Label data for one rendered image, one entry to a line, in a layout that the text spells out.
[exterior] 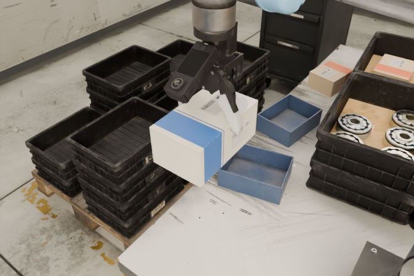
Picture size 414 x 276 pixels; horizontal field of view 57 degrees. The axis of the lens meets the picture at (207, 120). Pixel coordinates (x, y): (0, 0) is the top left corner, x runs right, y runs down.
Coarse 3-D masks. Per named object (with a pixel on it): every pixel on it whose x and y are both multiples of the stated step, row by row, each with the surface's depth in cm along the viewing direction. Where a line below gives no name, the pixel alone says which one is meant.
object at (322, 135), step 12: (348, 84) 124; (396, 84) 125; (324, 120) 108; (324, 132) 104; (336, 144) 103; (348, 144) 101; (360, 144) 100; (372, 156) 99; (384, 156) 97; (396, 156) 96; (408, 168) 95
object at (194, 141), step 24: (192, 96) 80; (216, 96) 80; (240, 96) 80; (168, 120) 73; (192, 120) 73; (216, 120) 73; (168, 144) 70; (192, 144) 67; (216, 144) 70; (240, 144) 79; (168, 168) 75; (192, 168) 70; (216, 168) 74
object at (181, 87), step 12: (192, 48) 67; (204, 48) 66; (192, 60) 66; (204, 60) 65; (180, 72) 65; (192, 72) 64; (204, 72) 65; (168, 84) 65; (180, 84) 63; (192, 84) 63; (180, 96) 63
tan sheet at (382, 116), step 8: (352, 104) 133; (360, 104) 133; (368, 104) 133; (344, 112) 129; (352, 112) 129; (360, 112) 129; (368, 112) 129; (376, 112) 129; (384, 112) 129; (392, 112) 129; (376, 120) 125; (384, 120) 125; (376, 128) 122; (384, 128) 122; (368, 136) 118; (376, 136) 118; (368, 144) 115; (376, 144) 115
